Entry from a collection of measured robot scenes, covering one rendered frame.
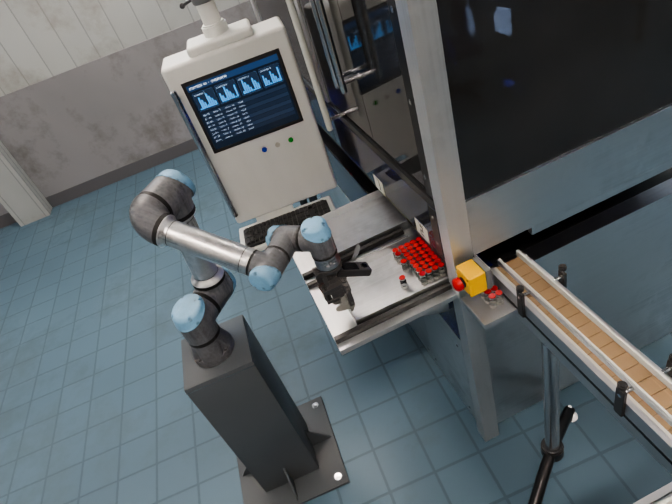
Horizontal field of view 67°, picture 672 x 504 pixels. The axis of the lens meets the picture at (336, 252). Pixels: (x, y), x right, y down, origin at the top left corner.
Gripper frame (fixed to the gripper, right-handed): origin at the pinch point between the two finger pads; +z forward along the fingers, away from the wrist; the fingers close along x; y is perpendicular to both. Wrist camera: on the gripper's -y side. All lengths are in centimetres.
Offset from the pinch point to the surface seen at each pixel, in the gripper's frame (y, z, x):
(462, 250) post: -33.6, -13.8, 12.7
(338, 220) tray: -13, 4, -51
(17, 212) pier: 222, 77, -388
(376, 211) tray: -28, 4, -45
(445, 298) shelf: -26.5, 3.7, 10.7
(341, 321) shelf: 5.2, 3.6, 0.1
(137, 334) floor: 117, 92, -153
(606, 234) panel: -84, 8, 13
